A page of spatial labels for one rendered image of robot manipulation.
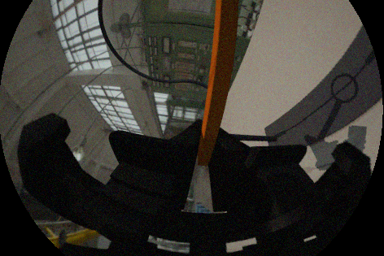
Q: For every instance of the grey ring with orange handle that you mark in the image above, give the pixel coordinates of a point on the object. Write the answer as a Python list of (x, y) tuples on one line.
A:
[(223, 47)]

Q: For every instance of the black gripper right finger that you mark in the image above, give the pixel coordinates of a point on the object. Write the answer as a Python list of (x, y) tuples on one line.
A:
[(232, 163)]

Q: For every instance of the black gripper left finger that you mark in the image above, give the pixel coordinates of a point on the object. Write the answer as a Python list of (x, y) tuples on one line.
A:
[(176, 157)]

